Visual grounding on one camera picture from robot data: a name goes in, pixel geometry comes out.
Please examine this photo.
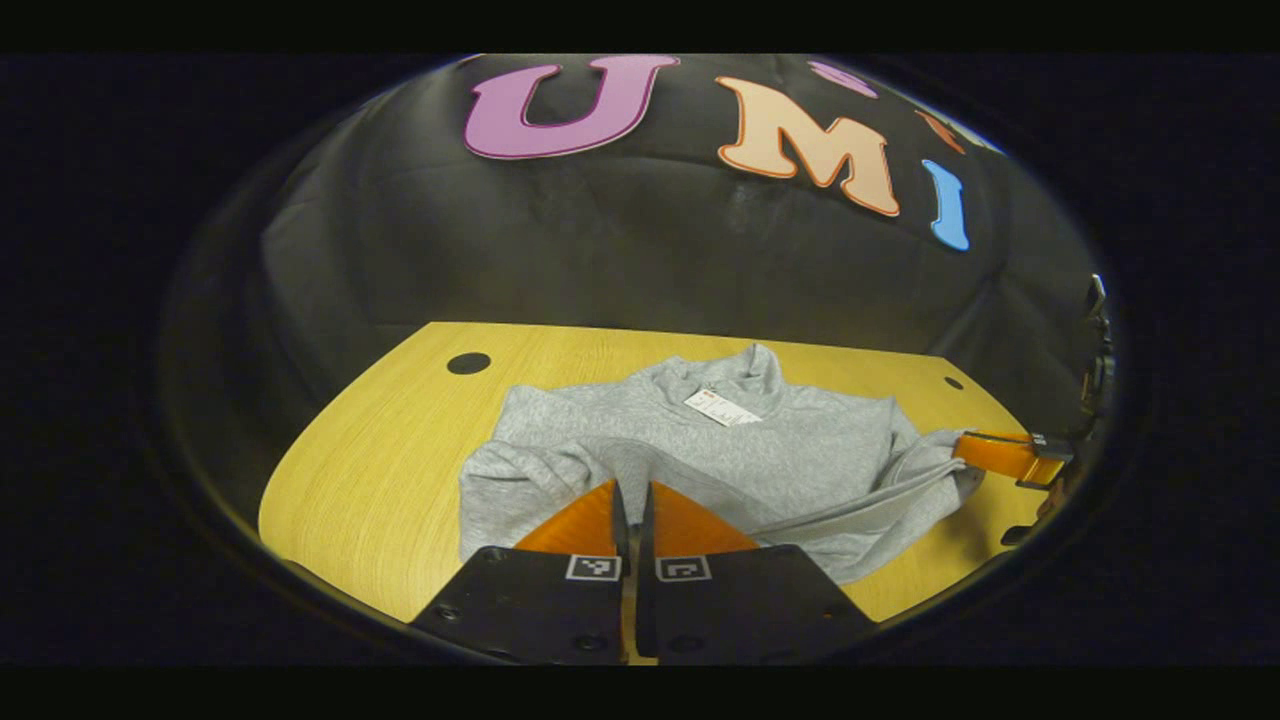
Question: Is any black backdrop cloth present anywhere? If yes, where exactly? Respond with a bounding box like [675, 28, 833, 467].
[160, 55, 1113, 521]

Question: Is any grey sweatshirt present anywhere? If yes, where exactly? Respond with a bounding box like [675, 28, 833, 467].
[458, 343, 986, 586]

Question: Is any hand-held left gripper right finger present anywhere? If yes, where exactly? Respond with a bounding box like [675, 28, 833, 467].
[637, 480, 879, 666]

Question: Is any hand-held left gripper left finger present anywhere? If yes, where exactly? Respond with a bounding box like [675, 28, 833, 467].
[410, 480, 631, 666]

